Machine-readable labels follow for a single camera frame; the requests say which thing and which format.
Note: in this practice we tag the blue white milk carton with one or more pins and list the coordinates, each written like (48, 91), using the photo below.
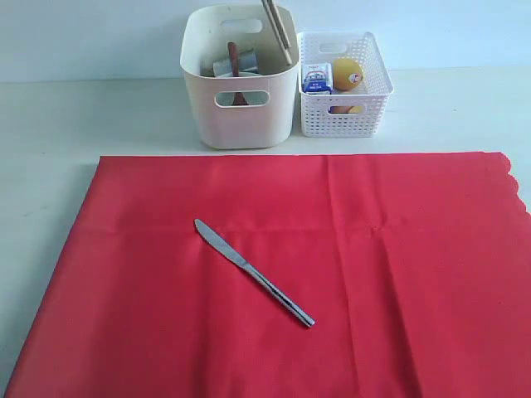
(317, 79)

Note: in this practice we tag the orange cheese wedge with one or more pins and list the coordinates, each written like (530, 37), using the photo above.
(357, 109)

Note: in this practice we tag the pale green ceramic bowl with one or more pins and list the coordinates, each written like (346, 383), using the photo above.
(241, 74)

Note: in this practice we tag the cream plastic bin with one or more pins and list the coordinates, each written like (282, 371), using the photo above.
(267, 119)

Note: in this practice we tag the stainless steel cup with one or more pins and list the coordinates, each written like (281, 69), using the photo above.
(247, 61)

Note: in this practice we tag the red tablecloth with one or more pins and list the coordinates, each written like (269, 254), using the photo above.
(415, 268)

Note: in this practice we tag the wooden chopstick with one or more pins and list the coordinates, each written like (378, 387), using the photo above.
(279, 23)
(285, 51)

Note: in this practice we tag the white lattice plastic basket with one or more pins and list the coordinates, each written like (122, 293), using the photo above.
(373, 92)

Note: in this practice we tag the orange fried food piece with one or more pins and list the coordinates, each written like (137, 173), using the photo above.
(339, 109)

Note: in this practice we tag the brown wooden spoon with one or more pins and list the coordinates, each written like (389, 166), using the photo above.
(239, 98)

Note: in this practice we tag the yellow lemon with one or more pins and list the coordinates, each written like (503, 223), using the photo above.
(347, 74)

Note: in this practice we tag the stainless steel table knife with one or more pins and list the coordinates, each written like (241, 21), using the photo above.
(228, 252)

